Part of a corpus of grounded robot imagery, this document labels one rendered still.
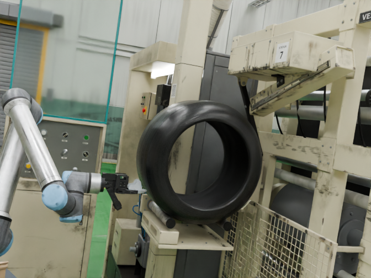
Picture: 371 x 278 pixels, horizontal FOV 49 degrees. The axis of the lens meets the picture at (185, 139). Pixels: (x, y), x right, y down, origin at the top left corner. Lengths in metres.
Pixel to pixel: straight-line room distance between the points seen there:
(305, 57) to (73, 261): 1.74
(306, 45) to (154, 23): 9.68
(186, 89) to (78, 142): 0.74
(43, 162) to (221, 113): 0.78
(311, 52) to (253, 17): 10.43
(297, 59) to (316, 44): 0.11
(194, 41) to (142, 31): 9.03
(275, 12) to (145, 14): 3.76
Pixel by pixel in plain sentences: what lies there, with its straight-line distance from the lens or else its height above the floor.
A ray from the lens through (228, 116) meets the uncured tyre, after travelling 1.84.
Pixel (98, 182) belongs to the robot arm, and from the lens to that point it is 1.79.
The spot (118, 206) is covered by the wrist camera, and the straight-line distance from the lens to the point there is 1.85.
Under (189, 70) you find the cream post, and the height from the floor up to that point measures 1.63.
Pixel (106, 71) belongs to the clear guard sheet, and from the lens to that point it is 2.48.
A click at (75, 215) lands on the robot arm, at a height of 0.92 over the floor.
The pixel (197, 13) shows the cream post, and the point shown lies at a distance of 2.23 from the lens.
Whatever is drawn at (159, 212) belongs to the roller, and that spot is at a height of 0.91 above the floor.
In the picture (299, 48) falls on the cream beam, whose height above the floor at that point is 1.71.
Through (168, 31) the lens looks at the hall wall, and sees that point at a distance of 11.35.
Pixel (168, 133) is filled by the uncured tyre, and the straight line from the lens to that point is 1.75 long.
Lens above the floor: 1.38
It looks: 3 degrees down
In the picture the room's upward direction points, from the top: 8 degrees clockwise
